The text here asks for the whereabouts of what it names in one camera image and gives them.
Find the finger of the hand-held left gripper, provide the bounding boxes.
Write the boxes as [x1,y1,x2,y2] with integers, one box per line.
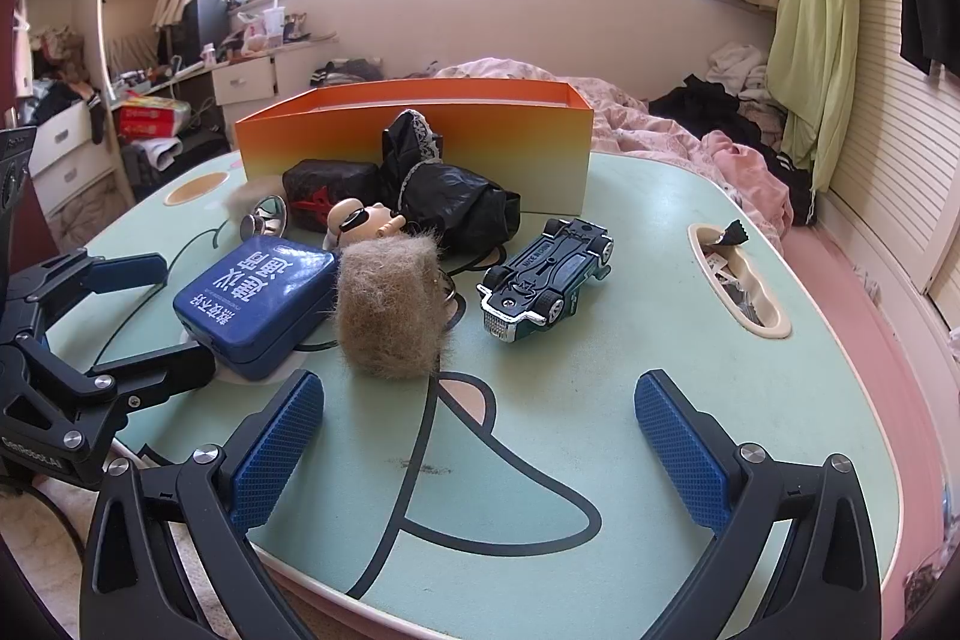
[0,338,217,453]
[0,248,167,348]

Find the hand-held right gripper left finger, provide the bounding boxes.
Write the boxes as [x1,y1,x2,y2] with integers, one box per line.
[79,368,326,640]

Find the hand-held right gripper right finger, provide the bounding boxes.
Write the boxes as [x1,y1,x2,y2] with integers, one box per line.
[634,368,884,640]

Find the blue tin box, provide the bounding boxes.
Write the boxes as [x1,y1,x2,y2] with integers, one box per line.
[172,237,338,382]

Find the silver metal ring object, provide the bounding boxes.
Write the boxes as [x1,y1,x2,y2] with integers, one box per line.
[225,179,287,236]

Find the brown furry pouch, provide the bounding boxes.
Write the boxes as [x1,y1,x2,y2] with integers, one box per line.
[332,231,443,380]

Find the green toy car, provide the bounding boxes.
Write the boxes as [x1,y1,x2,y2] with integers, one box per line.
[476,216,616,345]

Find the dark pouch with red star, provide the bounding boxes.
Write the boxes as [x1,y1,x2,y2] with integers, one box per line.
[281,158,382,232]

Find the black lace trimmed pouch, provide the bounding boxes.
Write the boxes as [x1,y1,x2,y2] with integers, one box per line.
[379,109,522,253]

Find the orange cardboard box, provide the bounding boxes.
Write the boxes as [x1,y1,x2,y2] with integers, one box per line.
[234,77,595,215]

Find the green cartoon print desktop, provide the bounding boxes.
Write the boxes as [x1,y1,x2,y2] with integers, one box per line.
[75,149,901,640]

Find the white drawer unit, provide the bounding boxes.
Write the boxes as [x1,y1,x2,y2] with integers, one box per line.
[28,104,125,214]

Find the red tissue packet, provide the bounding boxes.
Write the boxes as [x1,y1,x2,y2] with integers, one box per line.
[116,94,192,140]

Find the crumpled wrappers in table slot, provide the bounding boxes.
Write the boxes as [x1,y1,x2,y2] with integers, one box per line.
[705,248,773,322]

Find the white drawer nightstand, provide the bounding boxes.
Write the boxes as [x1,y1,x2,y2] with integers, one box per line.
[212,56,277,105]

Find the black box on side desk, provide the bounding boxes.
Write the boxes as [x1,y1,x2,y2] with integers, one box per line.
[184,0,230,64]

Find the black garment with white stripes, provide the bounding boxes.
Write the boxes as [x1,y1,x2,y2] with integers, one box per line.
[761,149,818,229]

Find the striped clothes heap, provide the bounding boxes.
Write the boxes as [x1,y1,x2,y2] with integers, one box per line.
[311,57,383,88]

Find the pink printed quilt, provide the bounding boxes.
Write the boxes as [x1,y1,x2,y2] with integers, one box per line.
[431,56,796,236]

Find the black clothes pile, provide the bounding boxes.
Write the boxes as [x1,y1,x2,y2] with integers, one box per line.
[649,74,785,142]

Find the white clothes pile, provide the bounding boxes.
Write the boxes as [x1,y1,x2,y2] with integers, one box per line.
[709,42,773,94]

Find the light green hanging cloth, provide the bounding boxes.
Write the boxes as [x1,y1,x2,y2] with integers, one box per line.
[765,0,860,191]

